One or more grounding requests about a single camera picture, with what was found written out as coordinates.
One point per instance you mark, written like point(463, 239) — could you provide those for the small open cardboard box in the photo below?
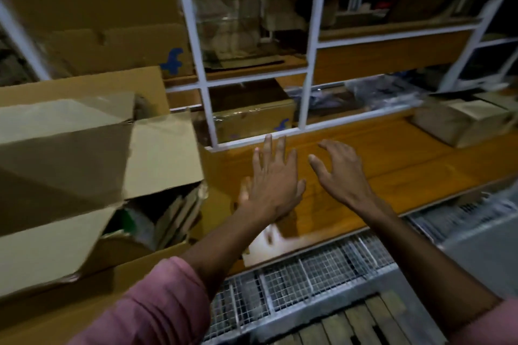
point(461, 120)

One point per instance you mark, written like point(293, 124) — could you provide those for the brown cardboard carton on shelf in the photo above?
point(404, 1)

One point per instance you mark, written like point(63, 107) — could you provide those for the person's left thumb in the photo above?
point(301, 192)

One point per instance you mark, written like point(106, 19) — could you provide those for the person's left hand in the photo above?
point(272, 183)

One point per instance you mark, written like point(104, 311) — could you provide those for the flat brown cardboard box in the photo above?
point(81, 308)

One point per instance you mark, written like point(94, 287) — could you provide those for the person's left little finger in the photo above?
point(257, 159)

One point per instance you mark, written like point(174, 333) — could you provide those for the packets inside cardboard box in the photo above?
point(170, 215)

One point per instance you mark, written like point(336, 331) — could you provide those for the white metal post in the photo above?
point(22, 37)

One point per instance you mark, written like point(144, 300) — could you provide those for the white metal shelf frame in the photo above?
point(311, 53)

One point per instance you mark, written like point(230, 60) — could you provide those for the person's left middle finger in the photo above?
point(281, 151)

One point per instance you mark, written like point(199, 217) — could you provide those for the pink shirt sleeve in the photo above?
point(491, 326)
point(153, 308)

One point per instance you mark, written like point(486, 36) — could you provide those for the person's left forearm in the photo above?
point(226, 241)

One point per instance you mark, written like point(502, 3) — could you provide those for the large open cardboard box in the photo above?
point(60, 179)

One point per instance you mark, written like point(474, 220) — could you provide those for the pile of clear plastic packets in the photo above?
point(376, 92)

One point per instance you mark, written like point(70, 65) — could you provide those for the person's right thumb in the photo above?
point(319, 167)

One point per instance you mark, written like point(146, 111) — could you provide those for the white printed paper sheet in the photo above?
point(453, 215)

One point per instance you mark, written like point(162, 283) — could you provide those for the taped cardboard box blue mark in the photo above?
point(251, 114)

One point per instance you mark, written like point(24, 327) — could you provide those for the pink right shirt sleeve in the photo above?
point(491, 326)

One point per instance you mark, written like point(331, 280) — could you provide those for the clear plastic wrapped carton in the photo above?
point(238, 25)

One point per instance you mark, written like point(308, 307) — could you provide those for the tall cardboard box blue mark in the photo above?
point(97, 13)

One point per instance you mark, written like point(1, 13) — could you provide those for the person's right hand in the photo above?
point(344, 179)

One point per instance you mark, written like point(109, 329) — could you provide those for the person's right forearm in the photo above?
point(421, 255)

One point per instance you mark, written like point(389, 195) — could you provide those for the wooden slat pallet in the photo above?
point(356, 322)

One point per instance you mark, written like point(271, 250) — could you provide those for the pink left shirt sleeve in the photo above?
point(153, 308)

